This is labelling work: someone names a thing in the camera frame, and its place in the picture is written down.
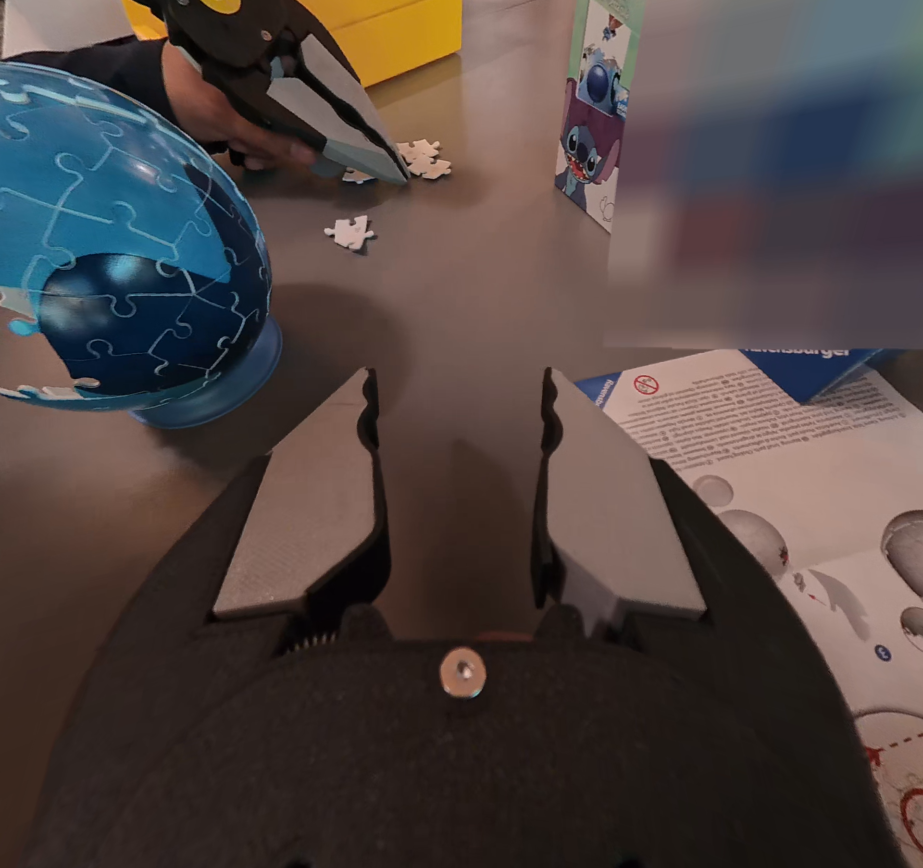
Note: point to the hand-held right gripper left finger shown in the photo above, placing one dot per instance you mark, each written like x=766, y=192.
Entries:
x=303, y=522

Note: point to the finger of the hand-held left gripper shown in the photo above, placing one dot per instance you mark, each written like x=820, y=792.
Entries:
x=353, y=158
x=339, y=82

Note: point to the person's left hand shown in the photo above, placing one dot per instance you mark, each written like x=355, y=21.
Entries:
x=216, y=118

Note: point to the blue cartoon puzzle ball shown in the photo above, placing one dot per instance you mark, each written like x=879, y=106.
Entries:
x=108, y=233

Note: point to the person's left forearm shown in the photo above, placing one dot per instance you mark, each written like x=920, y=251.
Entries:
x=94, y=71

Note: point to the yellow plastic bin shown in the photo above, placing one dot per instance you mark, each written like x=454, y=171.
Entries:
x=389, y=10

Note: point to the white cardboard box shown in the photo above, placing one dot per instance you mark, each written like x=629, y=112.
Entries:
x=58, y=10

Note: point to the cartoon printed puzzle box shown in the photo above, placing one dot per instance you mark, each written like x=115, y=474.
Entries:
x=588, y=154

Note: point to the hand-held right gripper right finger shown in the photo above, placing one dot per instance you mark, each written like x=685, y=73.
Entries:
x=620, y=536

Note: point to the white puzzle piece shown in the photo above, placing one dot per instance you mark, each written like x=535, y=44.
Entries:
x=351, y=233
x=432, y=169
x=357, y=177
x=420, y=149

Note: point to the white instruction leaflet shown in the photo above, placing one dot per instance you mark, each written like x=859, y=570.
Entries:
x=793, y=464

